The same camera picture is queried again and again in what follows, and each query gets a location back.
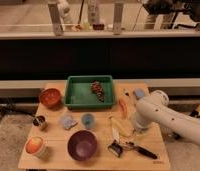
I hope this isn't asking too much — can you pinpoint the black handled brush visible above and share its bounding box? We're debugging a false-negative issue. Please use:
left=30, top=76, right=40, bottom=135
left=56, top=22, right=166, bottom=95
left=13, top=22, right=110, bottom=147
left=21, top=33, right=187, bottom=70
left=108, top=140, right=158, bottom=159

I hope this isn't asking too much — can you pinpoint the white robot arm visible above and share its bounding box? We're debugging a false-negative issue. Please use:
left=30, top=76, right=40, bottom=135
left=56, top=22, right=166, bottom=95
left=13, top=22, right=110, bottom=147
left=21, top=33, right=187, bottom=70
left=131, top=90, right=200, bottom=146

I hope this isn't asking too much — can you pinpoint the green plastic tray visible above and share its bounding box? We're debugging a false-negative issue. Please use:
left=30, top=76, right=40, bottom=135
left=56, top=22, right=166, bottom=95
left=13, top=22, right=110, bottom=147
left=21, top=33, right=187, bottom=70
left=64, top=75, right=116, bottom=110

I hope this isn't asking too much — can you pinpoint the dark grape bunch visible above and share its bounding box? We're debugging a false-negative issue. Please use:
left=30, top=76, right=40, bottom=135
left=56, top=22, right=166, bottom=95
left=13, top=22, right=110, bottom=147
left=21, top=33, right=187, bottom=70
left=91, top=81, right=105, bottom=102

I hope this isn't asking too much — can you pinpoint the orange carrot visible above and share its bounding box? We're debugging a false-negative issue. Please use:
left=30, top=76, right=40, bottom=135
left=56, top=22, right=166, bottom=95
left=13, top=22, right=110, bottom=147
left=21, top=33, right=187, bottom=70
left=119, top=99, right=127, bottom=119

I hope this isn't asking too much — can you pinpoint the light blue cup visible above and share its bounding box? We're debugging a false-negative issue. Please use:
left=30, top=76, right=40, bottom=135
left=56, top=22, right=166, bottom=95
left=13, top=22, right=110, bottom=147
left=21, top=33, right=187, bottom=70
left=81, top=113, right=95, bottom=129

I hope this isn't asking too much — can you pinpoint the blue sponge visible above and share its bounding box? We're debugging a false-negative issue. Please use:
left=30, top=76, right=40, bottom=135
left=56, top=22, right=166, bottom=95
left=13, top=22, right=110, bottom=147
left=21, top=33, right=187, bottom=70
left=133, top=88, right=146, bottom=99

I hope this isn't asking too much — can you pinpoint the crumpled blue-grey cloth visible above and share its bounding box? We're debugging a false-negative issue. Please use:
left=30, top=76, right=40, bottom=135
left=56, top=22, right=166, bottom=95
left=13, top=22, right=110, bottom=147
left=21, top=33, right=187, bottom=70
left=60, top=114, right=77, bottom=130

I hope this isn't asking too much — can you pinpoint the yellow banana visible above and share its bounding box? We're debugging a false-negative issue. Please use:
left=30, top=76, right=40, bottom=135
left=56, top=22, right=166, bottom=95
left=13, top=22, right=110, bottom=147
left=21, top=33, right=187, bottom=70
left=109, top=116, right=130, bottom=142

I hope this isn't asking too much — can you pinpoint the orange bowl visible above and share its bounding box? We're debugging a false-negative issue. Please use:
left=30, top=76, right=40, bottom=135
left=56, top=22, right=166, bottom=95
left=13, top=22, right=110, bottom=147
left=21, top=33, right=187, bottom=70
left=39, top=88, right=61, bottom=108

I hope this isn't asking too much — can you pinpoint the purple bowl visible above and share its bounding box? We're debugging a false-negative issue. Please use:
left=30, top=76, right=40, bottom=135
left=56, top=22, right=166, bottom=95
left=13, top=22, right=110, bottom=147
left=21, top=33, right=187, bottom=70
left=67, top=130, right=98, bottom=161

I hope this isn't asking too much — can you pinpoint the small metal can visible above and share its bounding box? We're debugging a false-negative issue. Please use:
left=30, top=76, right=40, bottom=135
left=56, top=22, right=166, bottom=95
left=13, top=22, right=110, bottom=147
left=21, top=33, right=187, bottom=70
left=33, top=115, right=47, bottom=131

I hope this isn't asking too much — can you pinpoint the apple in white cup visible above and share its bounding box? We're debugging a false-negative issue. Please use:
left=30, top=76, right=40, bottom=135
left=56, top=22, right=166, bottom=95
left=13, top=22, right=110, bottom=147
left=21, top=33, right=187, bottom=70
left=25, top=137, right=47, bottom=159

